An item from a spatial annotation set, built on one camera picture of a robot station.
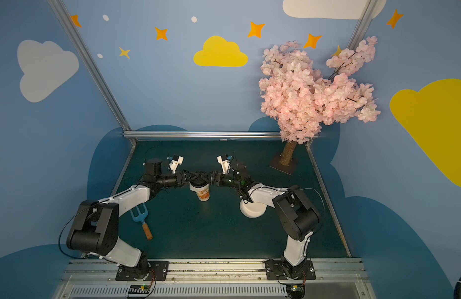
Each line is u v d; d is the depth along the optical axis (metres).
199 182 0.82
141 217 0.88
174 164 0.82
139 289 0.73
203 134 1.22
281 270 0.66
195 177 0.82
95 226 0.45
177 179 0.78
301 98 0.69
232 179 0.77
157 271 0.73
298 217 0.49
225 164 0.82
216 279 0.73
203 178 0.82
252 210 0.91
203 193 0.86
